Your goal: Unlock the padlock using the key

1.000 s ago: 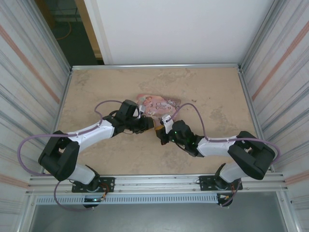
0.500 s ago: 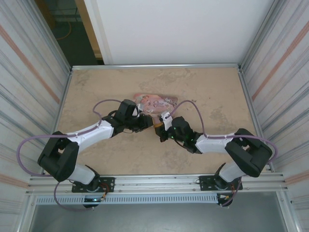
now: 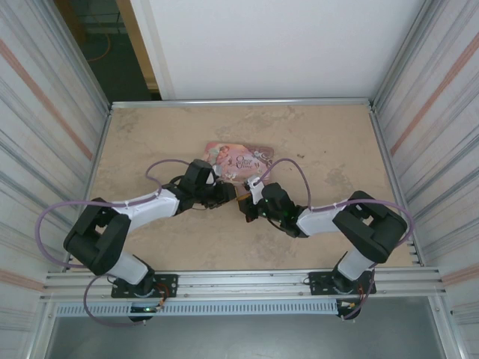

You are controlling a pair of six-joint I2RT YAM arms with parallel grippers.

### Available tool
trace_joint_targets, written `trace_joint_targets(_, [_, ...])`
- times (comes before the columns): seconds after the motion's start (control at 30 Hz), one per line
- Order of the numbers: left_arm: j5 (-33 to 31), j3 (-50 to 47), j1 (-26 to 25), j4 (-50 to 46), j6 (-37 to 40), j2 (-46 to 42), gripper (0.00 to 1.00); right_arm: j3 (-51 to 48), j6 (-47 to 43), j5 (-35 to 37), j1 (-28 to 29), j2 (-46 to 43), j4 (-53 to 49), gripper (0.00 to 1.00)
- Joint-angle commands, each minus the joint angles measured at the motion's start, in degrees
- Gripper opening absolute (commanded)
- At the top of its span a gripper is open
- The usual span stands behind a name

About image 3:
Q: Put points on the pink fairy tin box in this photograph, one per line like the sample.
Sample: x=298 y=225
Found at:
x=243 y=157

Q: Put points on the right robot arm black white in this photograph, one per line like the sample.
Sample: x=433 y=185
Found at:
x=374 y=228

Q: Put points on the black controller board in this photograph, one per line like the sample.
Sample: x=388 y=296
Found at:
x=348 y=308
x=144 y=310

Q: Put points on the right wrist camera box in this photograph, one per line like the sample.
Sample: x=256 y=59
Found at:
x=255 y=188

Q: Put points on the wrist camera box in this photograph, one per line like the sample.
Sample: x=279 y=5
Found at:
x=255 y=188
x=213 y=177

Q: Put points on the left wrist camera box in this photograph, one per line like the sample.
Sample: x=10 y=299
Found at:
x=213 y=177

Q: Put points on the aluminium mounting rail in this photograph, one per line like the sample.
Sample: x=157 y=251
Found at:
x=243 y=285

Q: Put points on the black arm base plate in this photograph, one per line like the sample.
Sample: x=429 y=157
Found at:
x=169 y=284
x=318 y=282

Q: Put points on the aluminium frame cross bar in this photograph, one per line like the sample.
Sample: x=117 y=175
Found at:
x=243 y=102

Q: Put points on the aluminium frame side bar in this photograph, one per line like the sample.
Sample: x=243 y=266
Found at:
x=103 y=138
x=381 y=138

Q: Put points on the wooden door frame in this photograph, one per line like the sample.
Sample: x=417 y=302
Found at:
x=138 y=45

